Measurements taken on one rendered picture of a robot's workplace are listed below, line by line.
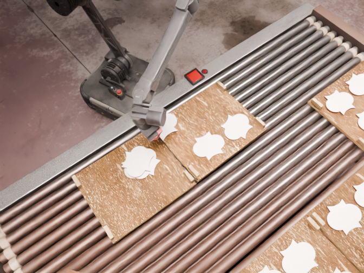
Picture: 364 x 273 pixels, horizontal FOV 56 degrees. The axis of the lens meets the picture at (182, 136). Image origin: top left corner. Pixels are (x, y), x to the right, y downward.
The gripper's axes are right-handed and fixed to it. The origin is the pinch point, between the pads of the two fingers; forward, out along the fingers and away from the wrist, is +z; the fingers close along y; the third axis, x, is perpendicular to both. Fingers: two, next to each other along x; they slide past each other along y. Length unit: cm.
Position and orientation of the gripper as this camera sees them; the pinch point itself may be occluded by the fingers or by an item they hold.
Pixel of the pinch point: (151, 131)
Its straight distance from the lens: 143.1
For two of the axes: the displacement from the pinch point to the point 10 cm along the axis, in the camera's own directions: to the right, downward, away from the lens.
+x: -7.5, 6.6, -0.9
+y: -6.3, -6.7, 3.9
